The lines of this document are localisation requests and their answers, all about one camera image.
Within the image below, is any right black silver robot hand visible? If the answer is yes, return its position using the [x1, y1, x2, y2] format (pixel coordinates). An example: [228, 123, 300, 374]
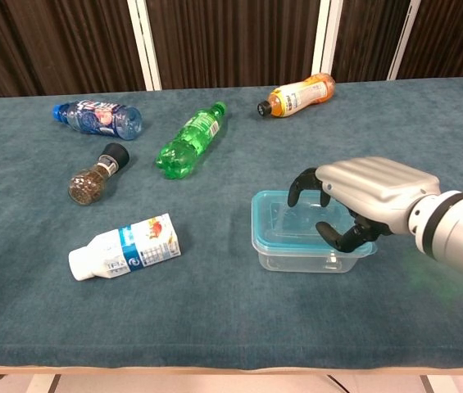
[287, 156, 441, 253]

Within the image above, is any teal container lid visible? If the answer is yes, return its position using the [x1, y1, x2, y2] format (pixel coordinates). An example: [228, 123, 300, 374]
[251, 189, 379, 255]

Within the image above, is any clear plastic container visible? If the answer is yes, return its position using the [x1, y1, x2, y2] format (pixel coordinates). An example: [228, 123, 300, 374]
[255, 241, 374, 274]

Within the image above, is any orange juice bottle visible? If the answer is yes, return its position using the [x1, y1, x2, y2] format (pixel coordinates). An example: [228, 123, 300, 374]
[256, 72, 337, 119]

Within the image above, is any green plastic soda bottle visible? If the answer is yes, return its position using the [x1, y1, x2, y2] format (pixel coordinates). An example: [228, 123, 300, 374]
[155, 101, 229, 180]

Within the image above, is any white table leg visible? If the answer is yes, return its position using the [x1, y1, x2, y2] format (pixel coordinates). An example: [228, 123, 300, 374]
[25, 374, 62, 393]
[419, 374, 457, 393]

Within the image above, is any white milk bottle blue label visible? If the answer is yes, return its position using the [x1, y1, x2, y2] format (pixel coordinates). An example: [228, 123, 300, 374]
[67, 212, 183, 282]

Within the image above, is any glass pepper grinder black cap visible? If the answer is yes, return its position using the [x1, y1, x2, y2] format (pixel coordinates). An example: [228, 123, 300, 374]
[67, 142, 130, 206]

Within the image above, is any blue plastic drink bottle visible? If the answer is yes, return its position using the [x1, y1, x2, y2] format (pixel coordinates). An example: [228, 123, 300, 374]
[52, 99, 143, 141]

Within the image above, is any teal table cloth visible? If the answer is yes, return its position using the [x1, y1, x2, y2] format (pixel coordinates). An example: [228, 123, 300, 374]
[0, 76, 463, 369]

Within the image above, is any white partition post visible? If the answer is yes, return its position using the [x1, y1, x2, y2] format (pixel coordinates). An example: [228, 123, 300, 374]
[126, 0, 163, 92]
[311, 0, 343, 86]
[386, 0, 422, 81]

